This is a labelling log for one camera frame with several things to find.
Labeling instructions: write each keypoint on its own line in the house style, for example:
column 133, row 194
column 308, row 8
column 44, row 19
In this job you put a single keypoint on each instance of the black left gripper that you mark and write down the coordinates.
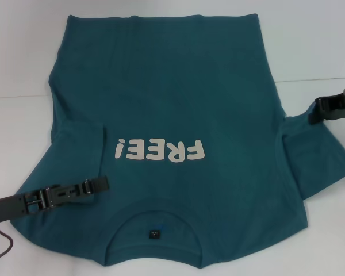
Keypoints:
column 5, row 208

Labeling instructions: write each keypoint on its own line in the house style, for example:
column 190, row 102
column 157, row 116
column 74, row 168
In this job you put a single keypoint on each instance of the teal t-shirt with FREE print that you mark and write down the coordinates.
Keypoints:
column 166, row 100

